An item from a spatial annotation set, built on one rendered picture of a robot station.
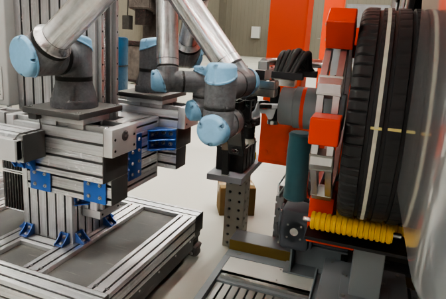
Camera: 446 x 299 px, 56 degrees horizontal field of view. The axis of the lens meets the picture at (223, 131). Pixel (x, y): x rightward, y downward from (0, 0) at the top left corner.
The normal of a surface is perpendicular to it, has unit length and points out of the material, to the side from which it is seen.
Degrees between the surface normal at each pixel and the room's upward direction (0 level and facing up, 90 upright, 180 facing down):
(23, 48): 95
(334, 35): 125
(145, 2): 92
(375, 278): 90
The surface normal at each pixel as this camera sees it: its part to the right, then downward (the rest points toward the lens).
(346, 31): -0.30, 0.72
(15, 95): 0.93, 0.13
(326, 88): -0.33, 0.19
